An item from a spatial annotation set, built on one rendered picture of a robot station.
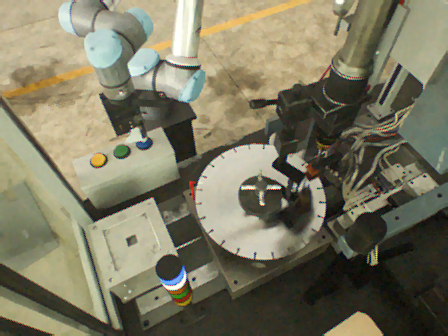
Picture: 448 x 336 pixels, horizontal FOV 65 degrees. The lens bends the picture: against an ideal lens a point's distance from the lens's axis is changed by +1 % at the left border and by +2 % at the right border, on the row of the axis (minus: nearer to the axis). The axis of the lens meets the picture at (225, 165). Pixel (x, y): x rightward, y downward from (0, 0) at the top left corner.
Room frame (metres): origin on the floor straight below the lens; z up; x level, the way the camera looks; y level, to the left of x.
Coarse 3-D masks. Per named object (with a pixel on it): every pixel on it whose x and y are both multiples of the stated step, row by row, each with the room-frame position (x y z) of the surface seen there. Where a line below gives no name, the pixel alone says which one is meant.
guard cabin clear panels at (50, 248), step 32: (0, 160) 0.36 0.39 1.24; (0, 192) 0.28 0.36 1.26; (32, 192) 0.36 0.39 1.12; (0, 224) 0.22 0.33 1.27; (32, 224) 0.27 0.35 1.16; (64, 224) 0.36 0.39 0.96; (0, 256) 0.17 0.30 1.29; (32, 256) 0.20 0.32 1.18; (64, 256) 0.26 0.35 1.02; (0, 288) 0.12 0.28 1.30; (64, 288) 0.18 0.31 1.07; (96, 288) 0.24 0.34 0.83; (32, 320) 0.10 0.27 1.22; (64, 320) 0.12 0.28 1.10
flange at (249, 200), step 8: (256, 176) 0.48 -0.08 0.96; (264, 176) 0.48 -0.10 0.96; (248, 184) 0.45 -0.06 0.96; (272, 184) 0.45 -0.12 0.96; (240, 192) 0.43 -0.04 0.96; (248, 192) 0.43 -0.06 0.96; (272, 192) 0.43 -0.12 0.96; (280, 192) 0.43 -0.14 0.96; (240, 200) 0.41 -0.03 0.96; (248, 200) 0.41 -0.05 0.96; (256, 200) 0.40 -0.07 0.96; (264, 200) 0.40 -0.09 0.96; (272, 200) 0.40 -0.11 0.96; (280, 200) 0.40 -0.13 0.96; (248, 208) 0.38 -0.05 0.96; (256, 208) 0.38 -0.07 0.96; (264, 208) 0.38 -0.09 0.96; (272, 208) 0.38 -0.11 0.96
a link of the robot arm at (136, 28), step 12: (108, 12) 0.76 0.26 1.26; (132, 12) 0.75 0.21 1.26; (144, 12) 0.76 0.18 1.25; (96, 24) 0.73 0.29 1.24; (108, 24) 0.72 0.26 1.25; (120, 24) 0.71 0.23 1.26; (132, 24) 0.72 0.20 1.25; (144, 24) 0.73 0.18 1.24; (132, 36) 0.69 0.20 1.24; (144, 36) 0.71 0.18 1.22; (132, 48) 0.67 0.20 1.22
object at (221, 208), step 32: (224, 160) 0.54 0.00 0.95; (256, 160) 0.53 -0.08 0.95; (288, 160) 0.53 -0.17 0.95; (224, 192) 0.44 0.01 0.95; (288, 192) 0.43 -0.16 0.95; (320, 192) 0.43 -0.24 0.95; (224, 224) 0.35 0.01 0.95; (256, 224) 0.35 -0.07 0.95; (288, 224) 0.34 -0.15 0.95; (320, 224) 0.34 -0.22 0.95; (256, 256) 0.27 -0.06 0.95
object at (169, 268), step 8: (168, 256) 0.20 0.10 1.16; (176, 256) 0.20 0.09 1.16; (160, 264) 0.19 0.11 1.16; (168, 264) 0.19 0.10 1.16; (176, 264) 0.19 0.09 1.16; (160, 272) 0.17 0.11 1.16; (168, 272) 0.17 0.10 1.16; (176, 272) 0.17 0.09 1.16; (184, 272) 0.18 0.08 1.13; (160, 280) 0.17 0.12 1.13; (168, 280) 0.16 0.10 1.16; (176, 280) 0.16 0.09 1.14
